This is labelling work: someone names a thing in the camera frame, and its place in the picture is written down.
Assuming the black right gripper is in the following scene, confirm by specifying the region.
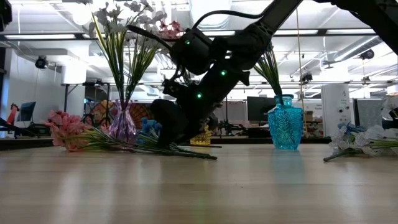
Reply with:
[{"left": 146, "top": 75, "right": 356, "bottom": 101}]
[{"left": 126, "top": 24, "right": 219, "bottom": 147}]

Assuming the purple glass vase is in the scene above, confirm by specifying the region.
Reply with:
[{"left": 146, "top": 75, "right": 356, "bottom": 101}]
[{"left": 108, "top": 99, "right": 137, "bottom": 147}]

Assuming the yellow glass vase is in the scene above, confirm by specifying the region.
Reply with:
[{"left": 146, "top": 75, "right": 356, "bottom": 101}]
[{"left": 189, "top": 123, "right": 213, "bottom": 146}]

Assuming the blue glass vase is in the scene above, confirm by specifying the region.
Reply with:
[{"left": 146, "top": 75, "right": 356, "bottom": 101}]
[{"left": 267, "top": 94, "right": 305, "bottom": 151}]

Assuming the colourful patterned tapestry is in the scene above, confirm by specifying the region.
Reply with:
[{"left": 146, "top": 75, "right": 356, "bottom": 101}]
[{"left": 83, "top": 99, "right": 156, "bottom": 138}]

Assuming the black flat monitor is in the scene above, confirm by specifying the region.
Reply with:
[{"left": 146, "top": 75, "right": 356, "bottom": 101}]
[{"left": 247, "top": 96, "right": 277, "bottom": 123}]

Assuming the black-legged high table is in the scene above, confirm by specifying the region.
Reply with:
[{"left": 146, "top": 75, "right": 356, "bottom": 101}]
[{"left": 62, "top": 82, "right": 111, "bottom": 125}]

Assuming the blue-lit monitor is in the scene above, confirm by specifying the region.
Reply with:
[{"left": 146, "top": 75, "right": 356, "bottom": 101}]
[{"left": 17, "top": 101, "right": 37, "bottom": 122}]

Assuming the grey partition panel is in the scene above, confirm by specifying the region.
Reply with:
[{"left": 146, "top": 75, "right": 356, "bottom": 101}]
[{"left": 353, "top": 98, "right": 388, "bottom": 128}]

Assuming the silver ventilation duct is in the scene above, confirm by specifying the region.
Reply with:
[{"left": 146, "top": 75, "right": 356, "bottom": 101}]
[{"left": 188, "top": 0, "right": 233, "bottom": 30}]

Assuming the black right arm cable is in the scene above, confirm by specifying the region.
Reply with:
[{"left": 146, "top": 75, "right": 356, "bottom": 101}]
[{"left": 192, "top": 9, "right": 265, "bottom": 29}]

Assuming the black aluminium table frame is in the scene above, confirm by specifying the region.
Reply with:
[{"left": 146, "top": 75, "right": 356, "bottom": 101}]
[{"left": 0, "top": 136, "right": 332, "bottom": 151}]

